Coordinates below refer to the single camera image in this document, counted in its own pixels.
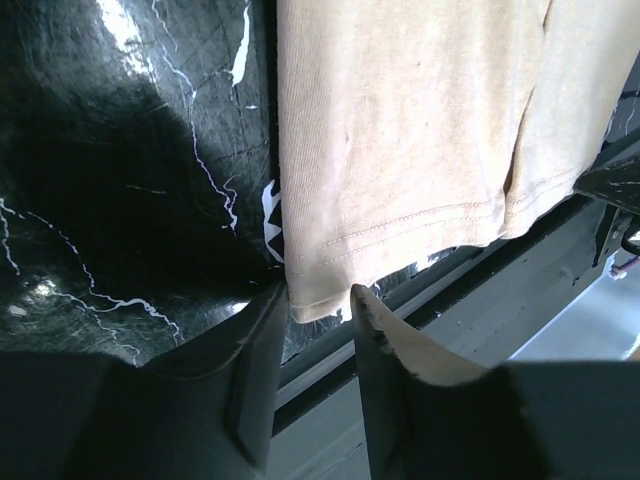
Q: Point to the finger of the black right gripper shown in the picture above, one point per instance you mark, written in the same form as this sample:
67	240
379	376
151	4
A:
616	183

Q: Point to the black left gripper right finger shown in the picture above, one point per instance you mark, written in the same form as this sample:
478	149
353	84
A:
430	413

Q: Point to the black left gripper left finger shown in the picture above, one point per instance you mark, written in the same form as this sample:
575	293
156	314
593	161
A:
203	410

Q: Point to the beige t shirt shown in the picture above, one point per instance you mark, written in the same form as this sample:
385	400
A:
410	127

